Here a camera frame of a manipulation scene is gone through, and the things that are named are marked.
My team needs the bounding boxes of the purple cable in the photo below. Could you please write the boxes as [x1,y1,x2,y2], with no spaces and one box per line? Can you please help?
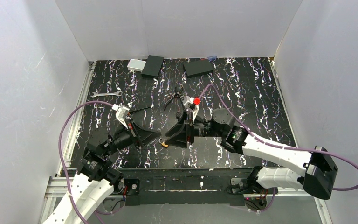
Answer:
[197,83,358,213]
[58,100,127,224]

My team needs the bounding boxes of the brass padlock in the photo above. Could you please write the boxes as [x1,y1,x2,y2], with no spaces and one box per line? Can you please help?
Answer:
[158,139,169,148]

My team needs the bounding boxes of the black box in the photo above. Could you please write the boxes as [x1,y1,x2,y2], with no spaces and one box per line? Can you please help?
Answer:
[183,60,214,78]
[141,55,164,78]

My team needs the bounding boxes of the orange handled screwdriver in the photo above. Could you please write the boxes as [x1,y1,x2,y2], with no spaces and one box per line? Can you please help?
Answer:
[129,106,150,114]

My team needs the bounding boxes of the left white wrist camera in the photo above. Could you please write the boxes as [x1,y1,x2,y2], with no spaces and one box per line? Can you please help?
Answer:
[112,104,130,129]

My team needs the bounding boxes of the black handled pliers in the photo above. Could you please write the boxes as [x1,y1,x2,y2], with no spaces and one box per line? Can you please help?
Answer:
[163,86,184,111]

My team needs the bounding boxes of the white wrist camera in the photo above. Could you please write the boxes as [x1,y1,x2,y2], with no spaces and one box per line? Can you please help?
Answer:
[181,96,201,123]
[112,104,130,129]

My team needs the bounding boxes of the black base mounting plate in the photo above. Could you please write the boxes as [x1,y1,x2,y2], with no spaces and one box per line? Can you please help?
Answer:
[121,168,277,206]

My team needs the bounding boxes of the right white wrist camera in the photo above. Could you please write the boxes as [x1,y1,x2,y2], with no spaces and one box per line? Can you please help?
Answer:
[181,96,201,123]

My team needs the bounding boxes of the blue transparent small item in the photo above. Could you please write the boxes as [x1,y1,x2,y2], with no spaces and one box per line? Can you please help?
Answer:
[202,56,217,61]

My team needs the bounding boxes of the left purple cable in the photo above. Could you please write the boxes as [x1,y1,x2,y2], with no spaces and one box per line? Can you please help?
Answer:
[58,100,127,224]

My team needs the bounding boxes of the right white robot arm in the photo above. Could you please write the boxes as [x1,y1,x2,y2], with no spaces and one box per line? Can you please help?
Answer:
[164,108,338,200]

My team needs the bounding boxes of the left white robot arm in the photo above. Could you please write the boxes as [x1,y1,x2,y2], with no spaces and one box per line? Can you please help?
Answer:
[44,119,161,224]

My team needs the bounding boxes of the black box left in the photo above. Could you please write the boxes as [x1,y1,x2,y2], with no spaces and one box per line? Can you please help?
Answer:
[141,55,164,78]

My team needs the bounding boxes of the black box right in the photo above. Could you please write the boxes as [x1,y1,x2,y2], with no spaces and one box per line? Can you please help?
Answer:
[183,60,214,78]

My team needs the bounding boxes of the white rectangular box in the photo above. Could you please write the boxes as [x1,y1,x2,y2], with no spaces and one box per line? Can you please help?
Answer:
[127,59,146,72]

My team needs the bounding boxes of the silver open-end wrench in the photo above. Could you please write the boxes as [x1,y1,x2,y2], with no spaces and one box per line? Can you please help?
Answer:
[90,91,122,98]

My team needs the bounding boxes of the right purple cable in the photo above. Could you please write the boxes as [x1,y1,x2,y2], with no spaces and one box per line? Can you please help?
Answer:
[197,83,358,213]

